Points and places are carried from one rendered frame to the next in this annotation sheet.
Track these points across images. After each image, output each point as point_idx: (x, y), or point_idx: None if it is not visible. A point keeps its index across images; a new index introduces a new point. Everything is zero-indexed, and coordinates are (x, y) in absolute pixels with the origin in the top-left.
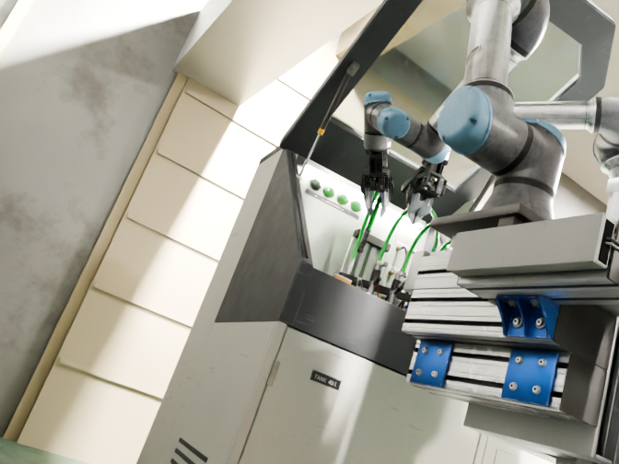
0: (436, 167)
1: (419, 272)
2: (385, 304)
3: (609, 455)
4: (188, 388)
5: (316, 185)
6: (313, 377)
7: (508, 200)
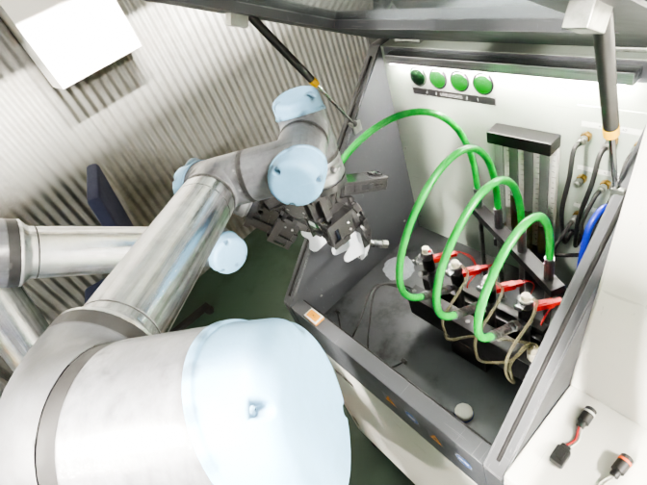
0: (305, 211)
1: None
2: (343, 351)
3: None
4: None
5: (417, 81)
6: (337, 372)
7: None
